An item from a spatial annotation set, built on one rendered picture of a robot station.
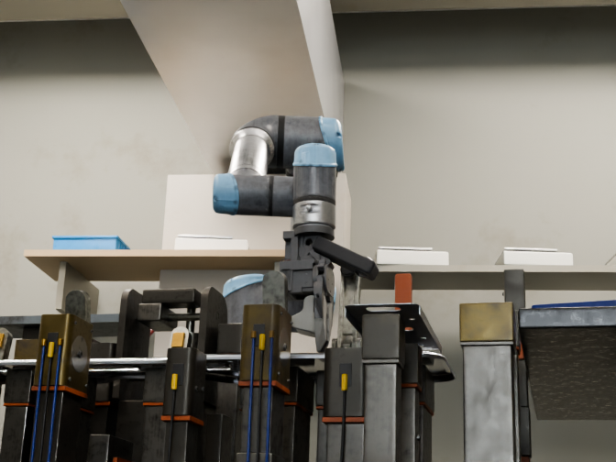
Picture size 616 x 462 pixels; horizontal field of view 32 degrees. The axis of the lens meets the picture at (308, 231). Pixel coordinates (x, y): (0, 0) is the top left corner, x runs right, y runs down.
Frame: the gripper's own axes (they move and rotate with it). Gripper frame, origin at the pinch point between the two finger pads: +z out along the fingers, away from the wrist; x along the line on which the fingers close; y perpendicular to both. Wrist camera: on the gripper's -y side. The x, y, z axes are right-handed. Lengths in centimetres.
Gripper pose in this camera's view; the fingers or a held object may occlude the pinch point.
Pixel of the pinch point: (324, 345)
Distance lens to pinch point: 176.8
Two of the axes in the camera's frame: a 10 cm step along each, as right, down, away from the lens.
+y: -9.7, 0.6, 2.2
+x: -2.3, -3.1, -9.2
